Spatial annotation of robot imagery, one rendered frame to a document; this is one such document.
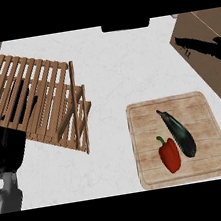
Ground wooden slatted dish rack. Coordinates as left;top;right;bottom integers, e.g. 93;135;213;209
0;33;100;168

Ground dark purple eggplant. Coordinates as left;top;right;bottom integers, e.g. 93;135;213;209
155;104;199;163

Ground red bell pepper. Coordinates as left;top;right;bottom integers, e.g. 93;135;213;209
155;132;184;176

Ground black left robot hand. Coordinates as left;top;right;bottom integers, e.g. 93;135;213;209
0;76;50;177

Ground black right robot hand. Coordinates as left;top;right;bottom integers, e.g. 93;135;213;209
174;29;221;139

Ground black appliance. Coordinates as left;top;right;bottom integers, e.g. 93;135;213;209
100;18;152;35

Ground pale wooden cutting board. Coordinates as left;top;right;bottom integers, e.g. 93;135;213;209
124;87;221;192

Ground brown cardboard box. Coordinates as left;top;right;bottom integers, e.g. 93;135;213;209
164;7;221;114

